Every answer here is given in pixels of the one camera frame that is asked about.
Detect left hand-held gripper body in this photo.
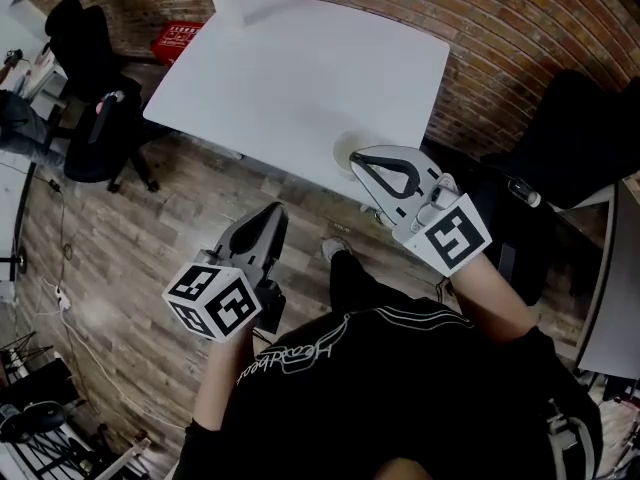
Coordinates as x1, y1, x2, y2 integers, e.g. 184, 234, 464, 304
162, 246, 288, 342

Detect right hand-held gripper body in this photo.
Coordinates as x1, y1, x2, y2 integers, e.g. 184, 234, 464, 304
392, 171, 494, 277

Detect small round white object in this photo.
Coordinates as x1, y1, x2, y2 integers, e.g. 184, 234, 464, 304
332, 129, 374, 179

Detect person's right forearm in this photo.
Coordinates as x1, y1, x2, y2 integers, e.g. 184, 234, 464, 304
447, 252, 536, 344

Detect person's left forearm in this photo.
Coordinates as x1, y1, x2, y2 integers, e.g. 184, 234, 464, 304
192, 325, 261, 432

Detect person's grey shoe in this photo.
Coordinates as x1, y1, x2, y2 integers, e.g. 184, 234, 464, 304
321, 236, 354, 264

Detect person's black trouser leg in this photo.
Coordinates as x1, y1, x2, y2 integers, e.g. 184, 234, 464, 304
327, 250, 466, 319

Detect white table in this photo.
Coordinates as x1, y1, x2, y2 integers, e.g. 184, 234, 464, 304
142, 0, 451, 204

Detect black office chair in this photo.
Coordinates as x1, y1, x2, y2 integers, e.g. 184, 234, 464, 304
43, 0, 174, 194
469, 70, 640, 307

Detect person's black shirt torso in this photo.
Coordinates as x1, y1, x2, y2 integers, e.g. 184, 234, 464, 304
172, 307, 604, 480

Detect grey desk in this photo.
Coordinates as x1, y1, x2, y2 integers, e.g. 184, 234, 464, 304
574, 172, 640, 379

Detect small pink item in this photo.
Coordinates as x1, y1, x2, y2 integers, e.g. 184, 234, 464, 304
97, 90, 126, 114

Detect red box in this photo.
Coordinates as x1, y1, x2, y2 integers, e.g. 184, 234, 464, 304
151, 20, 206, 67

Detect black metal rack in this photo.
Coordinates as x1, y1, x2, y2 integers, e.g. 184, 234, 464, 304
0, 330, 81, 404

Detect black round device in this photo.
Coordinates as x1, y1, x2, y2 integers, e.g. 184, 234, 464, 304
0, 400, 69, 444

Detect white desk with black edge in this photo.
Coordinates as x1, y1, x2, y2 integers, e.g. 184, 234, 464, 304
0, 147, 36, 269

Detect white vase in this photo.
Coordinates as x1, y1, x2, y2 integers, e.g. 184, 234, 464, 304
208, 0, 246, 29

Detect white power strip with cable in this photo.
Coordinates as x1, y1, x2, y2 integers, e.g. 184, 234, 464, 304
39, 277, 186, 429

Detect black floor cable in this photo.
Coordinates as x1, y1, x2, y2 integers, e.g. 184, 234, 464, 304
47, 177, 76, 279

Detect grey shoulder strap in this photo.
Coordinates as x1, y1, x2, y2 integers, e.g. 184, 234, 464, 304
544, 397, 599, 480

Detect white metal frame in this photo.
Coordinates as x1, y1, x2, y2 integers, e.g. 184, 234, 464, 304
0, 432, 151, 480

